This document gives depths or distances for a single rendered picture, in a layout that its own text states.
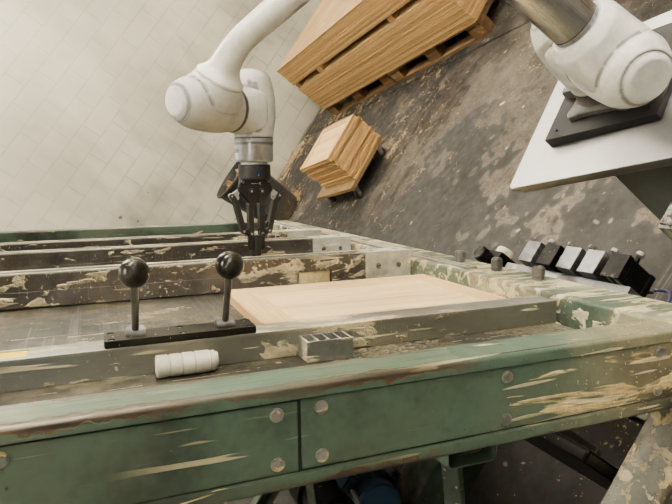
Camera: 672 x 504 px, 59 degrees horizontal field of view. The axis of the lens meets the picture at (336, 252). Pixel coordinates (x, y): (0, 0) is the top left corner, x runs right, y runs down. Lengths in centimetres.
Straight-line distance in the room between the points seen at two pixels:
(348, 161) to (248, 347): 372
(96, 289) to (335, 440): 79
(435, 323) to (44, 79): 598
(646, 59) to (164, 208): 569
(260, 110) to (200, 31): 578
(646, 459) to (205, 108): 98
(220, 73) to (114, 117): 539
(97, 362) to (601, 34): 105
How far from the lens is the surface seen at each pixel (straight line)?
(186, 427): 61
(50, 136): 653
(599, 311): 104
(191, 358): 81
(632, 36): 133
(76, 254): 171
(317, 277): 142
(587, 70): 133
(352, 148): 455
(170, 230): 270
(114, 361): 83
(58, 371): 84
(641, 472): 103
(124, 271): 77
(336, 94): 627
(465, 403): 72
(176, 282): 134
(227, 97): 127
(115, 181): 650
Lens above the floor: 162
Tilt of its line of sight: 22 degrees down
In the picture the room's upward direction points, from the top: 55 degrees counter-clockwise
